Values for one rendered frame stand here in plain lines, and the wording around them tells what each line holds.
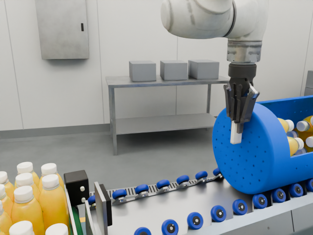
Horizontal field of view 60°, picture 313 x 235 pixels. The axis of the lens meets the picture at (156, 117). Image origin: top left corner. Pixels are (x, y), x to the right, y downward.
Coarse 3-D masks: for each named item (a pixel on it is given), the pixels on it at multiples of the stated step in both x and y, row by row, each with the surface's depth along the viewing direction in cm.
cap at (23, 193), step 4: (20, 188) 64; (24, 188) 64; (28, 188) 64; (16, 192) 62; (20, 192) 62; (24, 192) 62; (28, 192) 62; (32, 192) 64; (16, 196) 62; (20, 196) 61; (24, 196) 62; (28, 196) 62; (20, 200) 62
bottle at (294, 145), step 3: (288, 138) 84; (291, 138) 85; (294, 138) 87; (288, 141) 83; (291, 141) 83; (294, 141) 84; (297, 141) 86; (291, 144) 83; (294, 144) 83; (297, 144) 85; (291, 147) 83; (294, 147) 83; (297, 147) 84; (291, 150) 83; (294, 150) 83; (297, 150) 87; (291, 153) 83
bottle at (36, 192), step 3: (33, 183) 70; (18, 186) 68; (21, 186) 68; (30, 186) 69; (33, 186) 70; (36, 186) 71; (33, 189) 69; (36, 189) 70; (33, 192) 69; (36, 192) 70; (39, 192) 71; (36, 195) 70; (39, 195) 71; (36, 198) 70
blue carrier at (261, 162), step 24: (312, 96) 101; (216, 120) 94; (264, 120) 76; (216, 144) 96; (240, 144) 84; (264, 144) 75; (288, 144) 75; (240, 168) 85; (264, 168) 76; (288, 168) 76; (312, 168) 81
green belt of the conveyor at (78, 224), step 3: (72, 207) 89; (72, 210) 87; (75, 210) 88; (75, 213) 87; (75, 216) 85; (78, 216) 87; (69, 219) 83; (75, 219) 83; (78, 219) 85; (69, 222) 81; (75, 222) 82; (78, 222) 82; (69, 225) 80; (75, 225) 80; (78, 225) 81; (81, 225) 83; (78, 228) 80; (81, 228) 81; (78, 231) 78; (81, 231) 79; (72, 234) 76; (78, 234) 77; (81, 234) 78
